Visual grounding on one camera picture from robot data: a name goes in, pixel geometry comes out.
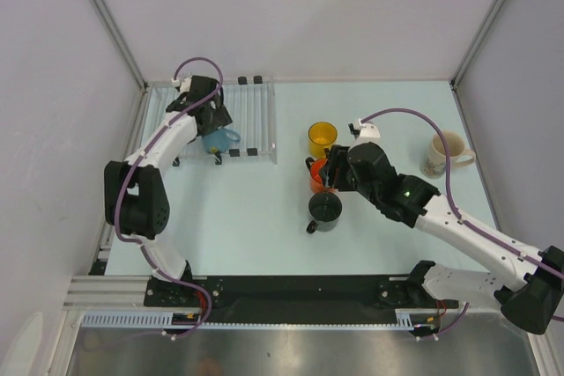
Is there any orange cup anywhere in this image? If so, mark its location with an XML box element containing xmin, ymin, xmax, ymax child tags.
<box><xmin>305</xmin><ymin>157</ymin><xmax>335</xmax><ymax>194</ymax></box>

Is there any light blue mug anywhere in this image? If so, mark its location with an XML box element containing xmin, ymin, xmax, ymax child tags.
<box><xmin>202</xmin><ymin>128</ymin><xmax>241</xmax><ymax>154</ymax></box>

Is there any grey mug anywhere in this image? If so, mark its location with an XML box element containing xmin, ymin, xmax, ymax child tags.
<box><xmin>306</xmin><ymin>191</ymin><xmax>343</xmax><ymax>234</ymax></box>

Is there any yellow mug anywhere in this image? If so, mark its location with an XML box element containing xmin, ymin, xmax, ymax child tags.
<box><xmin>308</xmin><ymin>122</ymin><xmax>338</xmax><ymax>159</ymax></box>

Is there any beige patterned ceramic mug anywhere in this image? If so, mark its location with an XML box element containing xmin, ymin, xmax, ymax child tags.
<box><xmin>421</xmin><ymin>131</ymin><xmax>476</xmax><ymax>178</ymax></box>

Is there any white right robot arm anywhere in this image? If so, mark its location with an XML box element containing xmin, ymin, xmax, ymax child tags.
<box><xmin>320</xmin><ymin>142</ymin><xmax>563</xmax><ymax>335</ymax></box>

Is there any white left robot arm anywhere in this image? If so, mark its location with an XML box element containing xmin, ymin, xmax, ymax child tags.
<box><xmin>104</xmin><ymin>76</ymin><xmax>232</xmax><ymax>306</ymax></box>

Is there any clear acrylic dish rack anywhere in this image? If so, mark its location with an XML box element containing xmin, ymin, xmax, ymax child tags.
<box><xmin>145</xmin><ymin>74</ymin><xmax>278</xmax><ymax>166</ymax></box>

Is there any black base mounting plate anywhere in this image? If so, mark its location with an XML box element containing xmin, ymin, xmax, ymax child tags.
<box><xmin>143</xmin><ymin>274</ymin><xmax>462</xmax><ymax>325</ymax></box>

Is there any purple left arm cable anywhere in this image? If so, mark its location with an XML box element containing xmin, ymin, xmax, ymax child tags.
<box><xmin>114</xmin><ymin>56</ymin><xmax>225</xmax><ymax>271</ymax></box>

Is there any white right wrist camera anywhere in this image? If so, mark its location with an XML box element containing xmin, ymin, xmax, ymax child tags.
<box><xmin>348</xmin><ymin>119</ymin><xmax>381</xmax><ymax>143</ymax></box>

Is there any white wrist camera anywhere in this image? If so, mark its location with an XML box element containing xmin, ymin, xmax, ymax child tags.
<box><xmin>348</xmin><ymin>119</ymin><xmax>381</xmax><ymax>143</ymax></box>
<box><xmin>171</xmin><ymin>75</ymin><xmax>192</xmax><ymax>93</ymax></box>

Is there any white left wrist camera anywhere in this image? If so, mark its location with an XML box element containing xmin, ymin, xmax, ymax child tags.
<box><xmin>171</xmin><ymin>75</ymin><xmax>192</xmax><ymax>93</ymax></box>

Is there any slotted cable duct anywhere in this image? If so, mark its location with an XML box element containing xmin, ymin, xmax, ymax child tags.
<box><xmin>81</xmin><ymin>311</ymin><xmax>435</xmax><ymax>332</ymax></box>

